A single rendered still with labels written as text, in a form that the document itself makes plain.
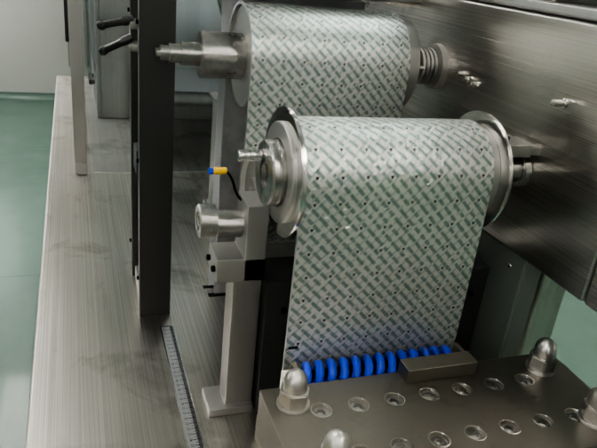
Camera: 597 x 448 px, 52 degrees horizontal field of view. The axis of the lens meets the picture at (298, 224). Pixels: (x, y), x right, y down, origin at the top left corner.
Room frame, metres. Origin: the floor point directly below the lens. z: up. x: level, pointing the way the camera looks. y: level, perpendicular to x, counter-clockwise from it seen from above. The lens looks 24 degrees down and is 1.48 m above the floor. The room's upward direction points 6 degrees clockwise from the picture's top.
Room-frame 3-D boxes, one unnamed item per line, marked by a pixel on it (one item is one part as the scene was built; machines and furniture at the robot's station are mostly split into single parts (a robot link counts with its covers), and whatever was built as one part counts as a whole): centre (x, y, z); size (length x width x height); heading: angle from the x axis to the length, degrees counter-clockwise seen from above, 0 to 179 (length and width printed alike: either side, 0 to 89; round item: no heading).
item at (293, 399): (0.54, -0.02, 1.05); 0.04 x 0.04 x 0.04
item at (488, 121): (0.75, -0.21, 1.25); 0.15 x 0.01 x 0.15; 21
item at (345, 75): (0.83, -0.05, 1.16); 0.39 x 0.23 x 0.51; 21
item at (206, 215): (0.67, 0.11, 1.18); 0.04 x 0.02 x 0.04; 21
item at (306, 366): (0.63, -0.12, 1.03); 0.21 x 0.04 x 0.03; 111
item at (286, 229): (0.66, 0.02, 1.25); 0.15 x 0.01 x 0.15; 21
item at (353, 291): (0.65, -0.11, 1.11); 0.23 x 0.01 x 0.18; 111
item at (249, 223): (0.68, 0.07, 1.05); 0.06 x 0.05 x 0.31; 111
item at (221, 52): (0.89, 0.14, 1.33); 0.06 x 0.06 x 0.06; 21
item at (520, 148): (0.77, -0.25, 1.28); 0.06 x 0.05 x 0.02; 111
